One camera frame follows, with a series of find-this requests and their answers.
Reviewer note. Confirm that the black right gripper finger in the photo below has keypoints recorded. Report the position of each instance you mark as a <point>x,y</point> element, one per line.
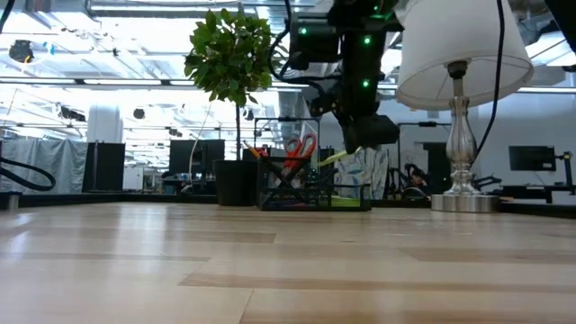
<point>371,132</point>

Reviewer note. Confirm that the thin green sticky note pad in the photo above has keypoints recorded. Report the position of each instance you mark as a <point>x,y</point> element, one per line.
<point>335,158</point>

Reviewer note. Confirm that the black mesh desk organizer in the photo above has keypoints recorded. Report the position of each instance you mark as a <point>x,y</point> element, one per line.
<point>315,193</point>

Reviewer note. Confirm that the leaf print cloth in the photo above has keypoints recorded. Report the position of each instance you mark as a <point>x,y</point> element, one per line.
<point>382,175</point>

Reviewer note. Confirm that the person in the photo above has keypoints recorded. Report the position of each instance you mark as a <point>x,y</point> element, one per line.
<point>416,180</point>

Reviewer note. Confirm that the white shade silver table lamp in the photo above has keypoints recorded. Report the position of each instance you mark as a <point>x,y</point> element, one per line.
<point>450,45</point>

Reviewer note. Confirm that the green potted tree black pot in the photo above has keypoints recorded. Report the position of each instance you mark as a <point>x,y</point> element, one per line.
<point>229,54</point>

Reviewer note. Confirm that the small black monitor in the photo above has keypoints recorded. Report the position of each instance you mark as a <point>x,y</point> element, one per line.
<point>531,158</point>

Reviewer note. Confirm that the large black monitor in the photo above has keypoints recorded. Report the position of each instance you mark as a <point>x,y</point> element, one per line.
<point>189,157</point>

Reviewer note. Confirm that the black partition panel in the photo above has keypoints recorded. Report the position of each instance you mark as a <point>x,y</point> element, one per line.
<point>103,168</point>

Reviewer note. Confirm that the gray curtain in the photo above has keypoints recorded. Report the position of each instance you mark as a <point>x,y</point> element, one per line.
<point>45,166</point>

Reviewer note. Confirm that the black ceiling device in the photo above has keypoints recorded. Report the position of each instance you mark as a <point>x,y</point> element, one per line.
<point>20,51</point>

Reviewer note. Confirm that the black aluminium table frame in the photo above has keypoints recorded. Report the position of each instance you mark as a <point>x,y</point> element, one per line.
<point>112,199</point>

